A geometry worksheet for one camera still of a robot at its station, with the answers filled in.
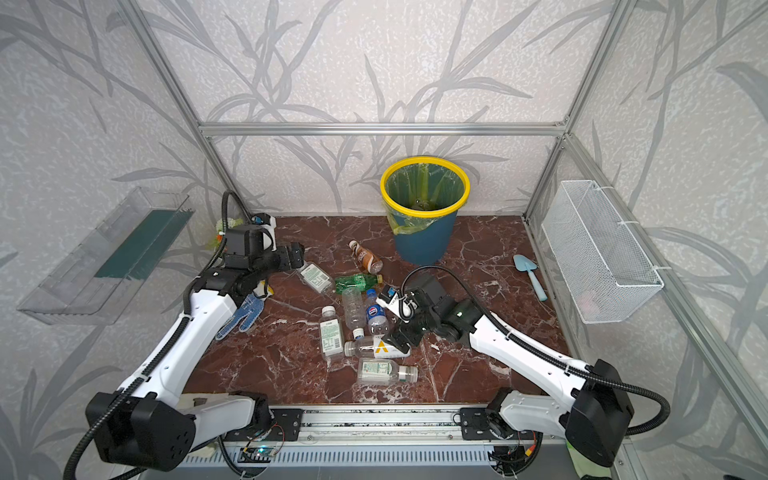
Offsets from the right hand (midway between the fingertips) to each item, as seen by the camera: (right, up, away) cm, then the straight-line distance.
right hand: (394, 314), depth 77 cm
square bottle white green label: (-19, -8, +10) cm, 23 cm away
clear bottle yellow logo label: (-6, -10, +4) cm, 12 cm away
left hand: (-28, +20, +3) cm, 34 cm away
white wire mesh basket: (+45, +12, -14) cm, 49 cm away
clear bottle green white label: (-3, -15, 0) cm, 15 cm away
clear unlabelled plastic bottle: (-12, -2, +12) cm, 17 cm away
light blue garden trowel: (+45, +11, +28) cm, 54 cm away
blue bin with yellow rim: (+12, +17, +36) cm, 41 cm away
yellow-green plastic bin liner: (+8, +38, +27) cm, 47 cm away
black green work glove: (+45, -34, -9) cm, 57 cm away
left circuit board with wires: (-32, -31, -5) cm, 45 cm away
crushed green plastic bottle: (-11, +6, +20) cm, 23 cm away
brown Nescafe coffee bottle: (-11, +13, +24) cm, 29 cm away
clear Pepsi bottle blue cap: (-6, -3, +12) cm, 14 cm away
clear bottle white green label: (-27, +7, +22) cm, 35 cm away
